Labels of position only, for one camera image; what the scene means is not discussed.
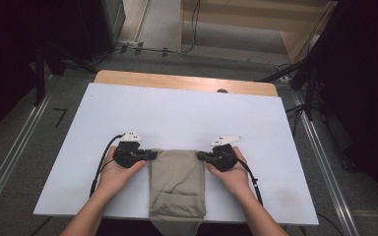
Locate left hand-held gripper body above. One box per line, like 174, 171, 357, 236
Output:
112, 131, 151, 169

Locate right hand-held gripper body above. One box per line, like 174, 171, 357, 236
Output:
206, 135, 242, 173

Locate beige pants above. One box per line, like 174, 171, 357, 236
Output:
148, 148, 208, 236

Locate person's left hand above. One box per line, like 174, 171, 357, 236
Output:
96, 146, 148, 198

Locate person's right hand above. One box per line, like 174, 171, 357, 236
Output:
206, 146, 256, 200

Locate white table board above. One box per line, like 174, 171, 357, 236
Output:
32, 82, 320, 226

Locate wooden table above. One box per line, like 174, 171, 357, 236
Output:
93, 69, 280, 97

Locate black metal stand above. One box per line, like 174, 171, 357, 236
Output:
257, 48, 326, 123

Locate black tripod stand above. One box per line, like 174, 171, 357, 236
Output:
33, 42, 97, 107

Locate dark cabinet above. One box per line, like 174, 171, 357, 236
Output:
78, 0, 127, 62

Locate wooden shelf unit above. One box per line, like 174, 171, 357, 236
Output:
178, 0, 339, 65

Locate dark curtain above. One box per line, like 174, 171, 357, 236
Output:
0, 0, 90, 146
308, 0, 378, 217

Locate left hand-held gripper cable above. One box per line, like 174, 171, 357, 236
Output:
89, 133, 126, 199

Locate hand-held gripper cable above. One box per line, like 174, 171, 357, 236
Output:
237, 157, 265, 207
89, 133, 126, 199

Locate right hand-held gripper cable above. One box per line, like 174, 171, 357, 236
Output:
237, 157, 265, 207

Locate black floor cable bundle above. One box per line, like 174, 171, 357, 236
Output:
111, 40, 180, 59

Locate metal floor rail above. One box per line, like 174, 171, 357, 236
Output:
289, 89, 361, 236
0, 92, 52, 228

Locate black hanging cable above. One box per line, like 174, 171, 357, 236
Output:
180, 0, 202, 55

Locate thin black floor cable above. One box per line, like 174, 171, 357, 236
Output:
315, 211, 345, 236

